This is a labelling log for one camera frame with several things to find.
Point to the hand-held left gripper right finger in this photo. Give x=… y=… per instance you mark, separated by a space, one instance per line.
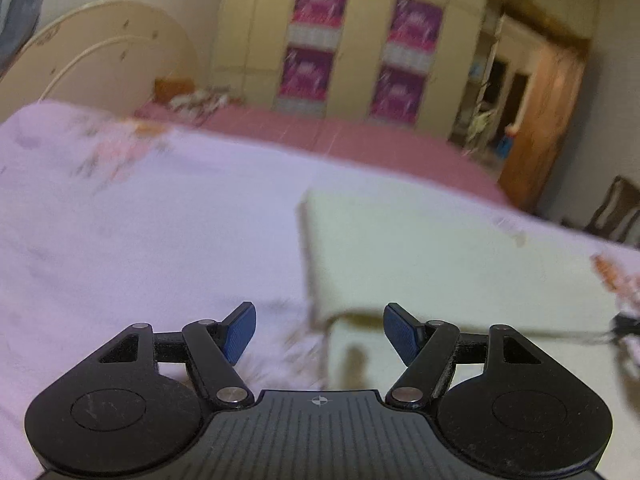
x=399 y=332

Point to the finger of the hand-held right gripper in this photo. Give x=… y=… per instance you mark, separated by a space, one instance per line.
x=626 y=324

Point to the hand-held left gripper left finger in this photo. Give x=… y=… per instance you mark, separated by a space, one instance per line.
x=241 y=332

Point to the cream white small garment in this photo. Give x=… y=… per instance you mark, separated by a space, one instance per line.
x=430 y=260

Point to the dark wooden chair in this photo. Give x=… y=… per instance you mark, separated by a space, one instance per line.
x=612 y=210

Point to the purple floral blanket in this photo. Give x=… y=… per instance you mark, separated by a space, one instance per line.
x=150 y=240

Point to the pink bed sheet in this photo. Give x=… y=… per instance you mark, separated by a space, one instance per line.
x=350 y=145

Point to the wooden door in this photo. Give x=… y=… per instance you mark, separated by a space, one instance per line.
x=545 y=130

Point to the orange patterned pillow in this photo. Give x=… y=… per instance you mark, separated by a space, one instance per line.
x=175 y=92

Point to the cream wardrobe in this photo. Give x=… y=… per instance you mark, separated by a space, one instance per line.
x=362 y=20

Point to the cream round headboard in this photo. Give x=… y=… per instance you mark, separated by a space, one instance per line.
x=100 y=45

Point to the grey curtain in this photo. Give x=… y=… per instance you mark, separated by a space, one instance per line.
x=17 y=10

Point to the magenta wall poster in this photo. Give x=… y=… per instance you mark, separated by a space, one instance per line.
x=417 y=27
x=305 y=80
x=320 y=7
x=397 y=95

